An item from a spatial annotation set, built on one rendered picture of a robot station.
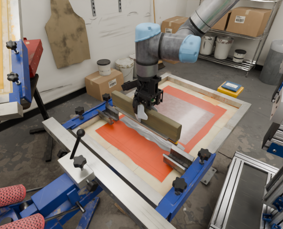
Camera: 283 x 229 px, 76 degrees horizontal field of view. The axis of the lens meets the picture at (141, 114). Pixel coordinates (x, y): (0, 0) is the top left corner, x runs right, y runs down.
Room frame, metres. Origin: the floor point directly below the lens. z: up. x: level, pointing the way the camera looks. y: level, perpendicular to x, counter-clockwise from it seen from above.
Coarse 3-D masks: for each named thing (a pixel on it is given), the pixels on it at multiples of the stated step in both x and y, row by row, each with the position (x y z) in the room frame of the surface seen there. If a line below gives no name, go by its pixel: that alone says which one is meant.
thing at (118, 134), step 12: (168, 96) 0.95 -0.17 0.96; (180, 96) 0.95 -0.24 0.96; (192, 96) 0.95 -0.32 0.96; (156, 108) 0.82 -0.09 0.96; (168, 108) 0.82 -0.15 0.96; (108, 132) 0.63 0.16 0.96; (120, 132) 0.63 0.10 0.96; (132, 132) 0.63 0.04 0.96; (120, 144) 0.55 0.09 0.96; (132, 144) 0.55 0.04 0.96
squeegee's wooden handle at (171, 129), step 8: (112, 96) 0.69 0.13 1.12; (120, 96) 0.66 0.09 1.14; (120, 104) 0.65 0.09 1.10; (128, 104) 0.62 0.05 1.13; (128, 112) 0.62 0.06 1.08; (144, 112) 0.56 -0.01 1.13; (152, 112) 0.54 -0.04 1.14; (144, 120) 0.56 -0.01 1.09; (152, 120) 0.53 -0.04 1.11; (160, 120) 0.50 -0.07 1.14; (168, 120) 0.50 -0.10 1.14; (160, 128) 0.50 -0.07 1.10; (168, 128) 0.48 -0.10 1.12; (176, 128) 0.46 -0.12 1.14; (168, 136) 0.48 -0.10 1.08; (176, 136) 0.46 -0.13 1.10
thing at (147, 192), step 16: (176, 80) 1.11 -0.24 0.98; (128, 96) 0.89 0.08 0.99; (208, 96) 0.94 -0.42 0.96; (224, 96) 0.89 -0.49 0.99; (240, 112) 0.74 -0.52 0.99; (80, 128) 0.62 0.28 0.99; (224, 128) 0.62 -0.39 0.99; (96, 144) 0.52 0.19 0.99; (112, 160) 0.44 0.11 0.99; (128, 176) 0.37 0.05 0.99; (144, 192) 0.31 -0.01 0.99
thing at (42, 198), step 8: (64, 176) 0.33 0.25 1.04; (48, 184) 0.31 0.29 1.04; (56, 184) 0.31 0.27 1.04; (64, 184) 0.31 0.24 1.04; (72, 184) 0.31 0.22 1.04; (40, 192) 0.28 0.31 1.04; (48, 192) 0.28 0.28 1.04; (56, 192) 0.28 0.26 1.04; (64, 192) 0.28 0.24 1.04; (32, 200) 0.26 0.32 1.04; (40, 200) 0.26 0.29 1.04; (48, 200) 0.26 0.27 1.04; (56, 200) 0.26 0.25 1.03; (64, 200) 0.28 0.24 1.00; (40, 208) 0.23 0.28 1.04; (48, 208) 0.24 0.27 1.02; (56, 208) 0.26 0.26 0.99
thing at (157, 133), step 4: (116, 108) 0.66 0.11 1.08; (120, 112) 0.64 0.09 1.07; (124, 112) 0.63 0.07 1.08; (128, 116) 0.60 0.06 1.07; (132, 116) 0.60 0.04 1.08; (136, 120) 0.57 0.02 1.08; (140, 124) 0.56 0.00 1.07; (144, 124) 0.55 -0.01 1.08; (148, 128) 0.53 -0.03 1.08; (152, 128) 0.53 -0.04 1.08; (156, 132) 0.50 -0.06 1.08; (160, 136) 0.49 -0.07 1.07; (164, 136) 0.48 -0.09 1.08
